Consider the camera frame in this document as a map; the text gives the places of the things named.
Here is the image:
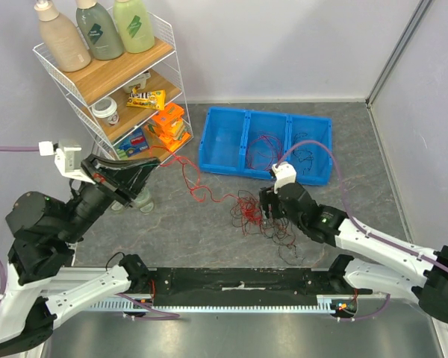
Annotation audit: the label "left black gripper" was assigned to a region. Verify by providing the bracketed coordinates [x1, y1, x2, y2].
[60, 151, 164, 242]

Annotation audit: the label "red and black wires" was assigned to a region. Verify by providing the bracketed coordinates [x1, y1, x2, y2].
[149, 145, 308, 266]

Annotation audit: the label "red wire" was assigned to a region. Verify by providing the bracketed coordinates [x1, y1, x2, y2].
[244, 130, 283, 172]

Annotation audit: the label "black wire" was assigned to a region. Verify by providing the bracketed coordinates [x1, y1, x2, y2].
[291, 131, 315, 175]

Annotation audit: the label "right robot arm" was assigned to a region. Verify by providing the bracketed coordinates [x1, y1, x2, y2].
[259, 183, 448, 324]

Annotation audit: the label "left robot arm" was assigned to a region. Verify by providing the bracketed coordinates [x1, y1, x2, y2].
[0, 154, 161, 357]

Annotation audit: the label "left glass bottle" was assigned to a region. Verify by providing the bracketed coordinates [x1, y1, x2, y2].
[110, 201, 128, 213]

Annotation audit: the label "glass bottle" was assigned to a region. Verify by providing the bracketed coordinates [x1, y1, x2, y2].
[132, 187, 155, 214]
[110, 201, 128, 213]

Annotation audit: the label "blue snack packet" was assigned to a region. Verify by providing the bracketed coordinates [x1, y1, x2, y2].
[114, 127, 149, 160]

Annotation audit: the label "right glass bottle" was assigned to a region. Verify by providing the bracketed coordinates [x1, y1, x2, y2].
[132, 187, 155, 214]

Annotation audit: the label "blue three-compartment bin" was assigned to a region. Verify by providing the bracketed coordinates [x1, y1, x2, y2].
[199, 107, 332, 180]

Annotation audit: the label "white paper cup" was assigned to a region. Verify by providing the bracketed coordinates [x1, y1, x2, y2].
[91, 97, 119, 127]

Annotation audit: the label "orange snack boxes stack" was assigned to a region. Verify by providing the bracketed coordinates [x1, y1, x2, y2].
[145, 102, 191, 151]

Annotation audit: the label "yellow candy bag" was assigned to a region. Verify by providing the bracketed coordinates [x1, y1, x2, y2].
[126, 87, 166, 110]

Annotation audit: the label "white tub container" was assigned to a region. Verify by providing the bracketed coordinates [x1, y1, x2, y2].
[122, 71, 151, 94]

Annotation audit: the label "beige pump bottle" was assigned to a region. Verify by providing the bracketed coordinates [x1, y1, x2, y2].
[34, 1, 91, 72]

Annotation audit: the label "dark green pump bottle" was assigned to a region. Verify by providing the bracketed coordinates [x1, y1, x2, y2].
[75, 0, 125, 60]

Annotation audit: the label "light green pump bottle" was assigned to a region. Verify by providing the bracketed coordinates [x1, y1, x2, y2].
[113, 0, 155, 54]

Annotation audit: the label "aluminium corner profile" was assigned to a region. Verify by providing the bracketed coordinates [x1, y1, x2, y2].
[365, 0, 434, 109]

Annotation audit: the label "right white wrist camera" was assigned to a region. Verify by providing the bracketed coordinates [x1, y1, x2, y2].
[270, 161, 296, 193]

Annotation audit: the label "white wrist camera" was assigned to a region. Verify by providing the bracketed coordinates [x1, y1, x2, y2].
[270, 161, 296, 193]
[55, 139, 87, 181]

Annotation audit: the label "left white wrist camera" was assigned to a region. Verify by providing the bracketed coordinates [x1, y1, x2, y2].
[55, 139, 87, 181]

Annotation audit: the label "white wire shelf rack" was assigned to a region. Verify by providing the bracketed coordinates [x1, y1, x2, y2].
[33, 13, 188, 160]

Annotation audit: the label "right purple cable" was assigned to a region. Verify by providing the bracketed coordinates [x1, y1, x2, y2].
[276, 139, 448, 321]

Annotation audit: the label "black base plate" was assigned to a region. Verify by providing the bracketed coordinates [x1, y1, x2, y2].
[141, 268, 355, 308]

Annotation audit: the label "slotted cable duct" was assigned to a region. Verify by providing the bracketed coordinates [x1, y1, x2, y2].
[86, 296, 356, 314]

